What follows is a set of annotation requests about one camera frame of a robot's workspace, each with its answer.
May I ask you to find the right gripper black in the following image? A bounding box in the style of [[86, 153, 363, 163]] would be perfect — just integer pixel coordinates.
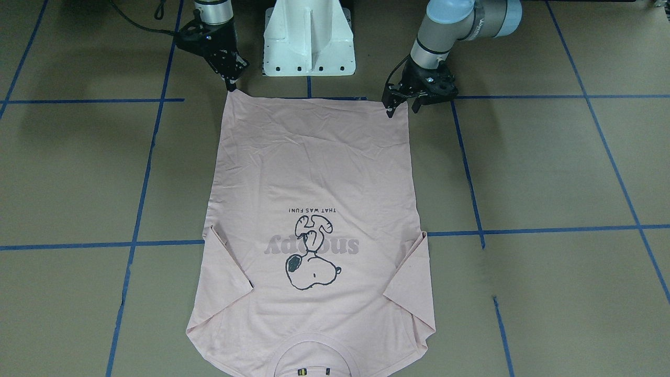
[[198, 21, 249, 92]]

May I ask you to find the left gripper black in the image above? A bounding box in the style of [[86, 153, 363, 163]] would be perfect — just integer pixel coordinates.
[[382, 58, 445, 118]]

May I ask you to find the pink Snoopy t-shirt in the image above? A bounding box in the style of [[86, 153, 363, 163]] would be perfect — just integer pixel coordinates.
[[186, 91, 436, 376]]

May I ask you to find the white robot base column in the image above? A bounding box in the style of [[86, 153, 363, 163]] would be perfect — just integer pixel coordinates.
[[262, 1, 356, 77]]

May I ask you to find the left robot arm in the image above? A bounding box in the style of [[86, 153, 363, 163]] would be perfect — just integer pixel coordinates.
[[382, 1, 522, 118]]

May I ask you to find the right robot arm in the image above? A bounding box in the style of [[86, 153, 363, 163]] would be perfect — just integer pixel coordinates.
[[194, 1, 249, 92]]

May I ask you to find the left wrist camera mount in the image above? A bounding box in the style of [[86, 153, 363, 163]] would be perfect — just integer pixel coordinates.
[[417, 66, 459, 106]]

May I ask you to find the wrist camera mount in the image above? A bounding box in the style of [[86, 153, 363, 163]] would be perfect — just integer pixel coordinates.
[[174, 19, 210, 57], [417, 66, 459, 106]]

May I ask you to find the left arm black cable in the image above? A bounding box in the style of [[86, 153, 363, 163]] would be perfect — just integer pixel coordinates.
[[384, 54, 411, 90]]

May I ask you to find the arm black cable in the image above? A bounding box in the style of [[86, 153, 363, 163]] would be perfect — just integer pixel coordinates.
[[384, 54, 411, 90], [107, 0, 181, 37]]

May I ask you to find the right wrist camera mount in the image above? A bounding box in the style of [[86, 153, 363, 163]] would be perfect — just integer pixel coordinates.
[[174, 19, 210, 57]]

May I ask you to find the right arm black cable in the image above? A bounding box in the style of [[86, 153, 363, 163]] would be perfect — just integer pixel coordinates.
[[107, 0, 181, 37]]

